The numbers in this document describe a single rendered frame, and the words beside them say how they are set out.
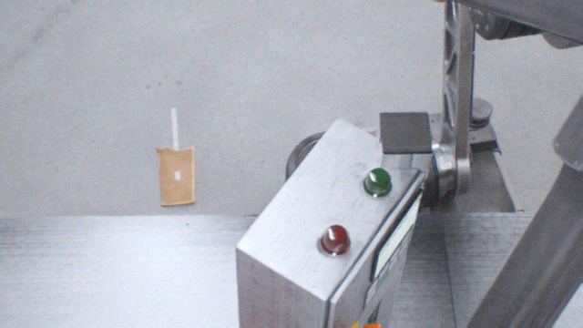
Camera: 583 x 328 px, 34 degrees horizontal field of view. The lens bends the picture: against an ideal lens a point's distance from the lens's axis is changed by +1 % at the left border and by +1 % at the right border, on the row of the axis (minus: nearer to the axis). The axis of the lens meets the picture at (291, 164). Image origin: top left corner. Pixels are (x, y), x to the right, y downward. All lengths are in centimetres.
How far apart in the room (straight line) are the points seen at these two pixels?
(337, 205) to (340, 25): 215
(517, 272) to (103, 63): 216
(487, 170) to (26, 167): 123
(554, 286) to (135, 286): 83
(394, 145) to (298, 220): 11
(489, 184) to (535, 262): 154
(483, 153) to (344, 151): 158
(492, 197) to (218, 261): 99
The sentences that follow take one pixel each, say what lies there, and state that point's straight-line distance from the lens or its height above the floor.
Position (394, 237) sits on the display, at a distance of 87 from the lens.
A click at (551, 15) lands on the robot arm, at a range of 88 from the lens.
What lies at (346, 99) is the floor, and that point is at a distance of 279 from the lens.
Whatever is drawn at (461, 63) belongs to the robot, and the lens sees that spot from 210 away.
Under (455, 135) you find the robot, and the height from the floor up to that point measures 45.
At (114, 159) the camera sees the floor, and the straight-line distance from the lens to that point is 268.
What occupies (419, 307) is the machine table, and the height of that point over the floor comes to 83.
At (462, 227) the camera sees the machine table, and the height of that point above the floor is 83.
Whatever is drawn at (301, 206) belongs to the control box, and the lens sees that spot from 84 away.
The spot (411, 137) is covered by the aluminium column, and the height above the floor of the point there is 150.
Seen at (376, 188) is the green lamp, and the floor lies 149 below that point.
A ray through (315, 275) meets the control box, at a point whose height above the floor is 147.
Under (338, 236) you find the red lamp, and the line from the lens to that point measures 80.
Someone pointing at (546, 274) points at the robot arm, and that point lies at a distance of 85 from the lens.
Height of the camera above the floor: 219
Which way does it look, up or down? 56 degrees down
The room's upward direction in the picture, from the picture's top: 2 degrees clockwise
